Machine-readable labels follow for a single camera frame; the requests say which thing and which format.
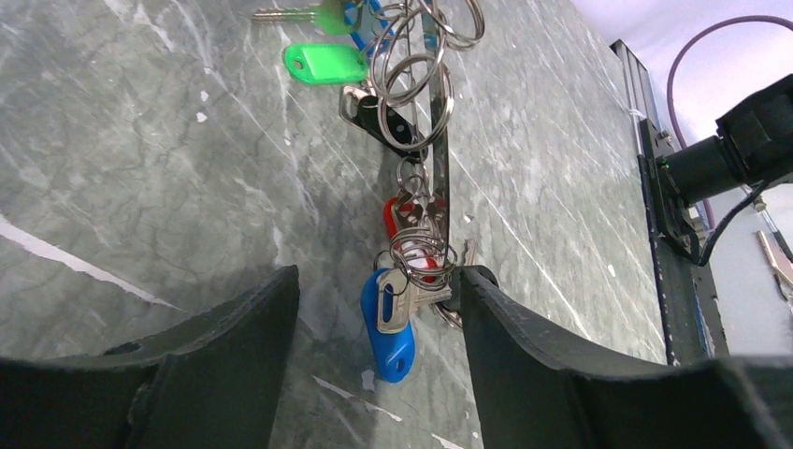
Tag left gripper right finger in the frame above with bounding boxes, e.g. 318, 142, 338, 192
459, 266, 792, 448

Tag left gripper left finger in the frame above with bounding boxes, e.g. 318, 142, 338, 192
1, 266, 300, 448

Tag blue key top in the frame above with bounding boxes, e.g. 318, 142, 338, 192
360, 268, 416, 384

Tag red key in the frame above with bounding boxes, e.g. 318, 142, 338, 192
382, 196, 446, 290

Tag black key top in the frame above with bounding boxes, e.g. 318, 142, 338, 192
339, 85, 428, 159

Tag green key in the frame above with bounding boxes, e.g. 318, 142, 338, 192
251, 0, 368, 85

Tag round metal keyring disc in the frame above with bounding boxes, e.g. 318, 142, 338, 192
368, 1, 485, 331

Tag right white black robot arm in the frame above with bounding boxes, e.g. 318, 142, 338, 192
656, 75, 792, 204

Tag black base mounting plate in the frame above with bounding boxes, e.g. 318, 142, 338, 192
611, 40, 729, 366

